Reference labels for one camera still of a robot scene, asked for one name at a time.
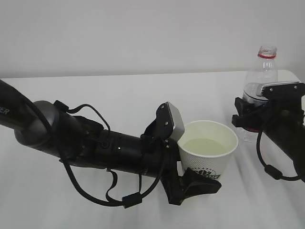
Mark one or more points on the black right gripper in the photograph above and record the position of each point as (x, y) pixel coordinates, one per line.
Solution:
(255, 118)

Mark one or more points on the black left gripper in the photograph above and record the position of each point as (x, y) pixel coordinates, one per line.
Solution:
(166, 153)

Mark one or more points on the white paper cup green logo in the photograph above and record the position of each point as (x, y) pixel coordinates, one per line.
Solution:
(206, 148)

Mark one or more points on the clear water bottle red label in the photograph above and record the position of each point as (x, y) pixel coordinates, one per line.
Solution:
(263, 71)

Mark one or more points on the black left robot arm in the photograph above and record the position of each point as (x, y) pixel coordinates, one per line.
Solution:
(55, 129)

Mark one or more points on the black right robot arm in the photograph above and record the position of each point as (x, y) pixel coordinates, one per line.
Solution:
(282, 121)

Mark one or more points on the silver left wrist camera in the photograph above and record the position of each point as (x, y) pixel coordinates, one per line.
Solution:
(169, 123)

